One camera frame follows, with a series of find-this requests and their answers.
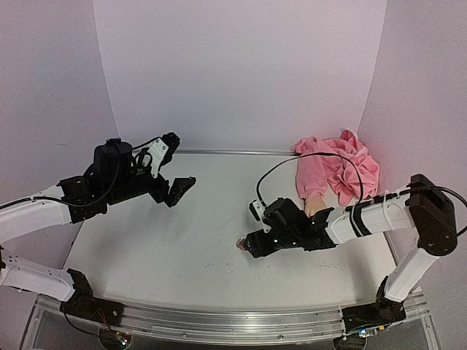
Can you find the pink zip hoodie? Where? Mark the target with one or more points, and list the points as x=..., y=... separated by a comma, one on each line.
x=343, y=165

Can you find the pink nail polish bottle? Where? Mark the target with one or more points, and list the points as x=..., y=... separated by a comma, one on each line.
x=243, y=244

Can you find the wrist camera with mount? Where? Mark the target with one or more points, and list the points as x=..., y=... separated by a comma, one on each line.
x=270, y=216
x=157, y=152

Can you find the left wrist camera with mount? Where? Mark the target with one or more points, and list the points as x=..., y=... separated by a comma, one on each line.
x=157, y=152

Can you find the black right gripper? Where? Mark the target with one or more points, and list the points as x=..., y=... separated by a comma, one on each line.
x=263, y=240

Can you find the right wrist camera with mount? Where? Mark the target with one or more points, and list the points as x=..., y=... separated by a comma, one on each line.
x=270, y=216

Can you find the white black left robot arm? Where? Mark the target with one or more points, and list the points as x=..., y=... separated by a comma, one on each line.
x=68, y=202

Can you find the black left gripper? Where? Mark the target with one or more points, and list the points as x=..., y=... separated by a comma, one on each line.
x=161, y=194

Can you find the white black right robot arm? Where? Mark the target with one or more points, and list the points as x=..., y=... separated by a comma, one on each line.
x=421, y=205

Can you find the mannequin hand with long nails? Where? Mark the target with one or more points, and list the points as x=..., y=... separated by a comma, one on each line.
x=314, y=205

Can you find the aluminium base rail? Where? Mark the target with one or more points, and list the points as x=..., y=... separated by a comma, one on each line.
x=236, y=328

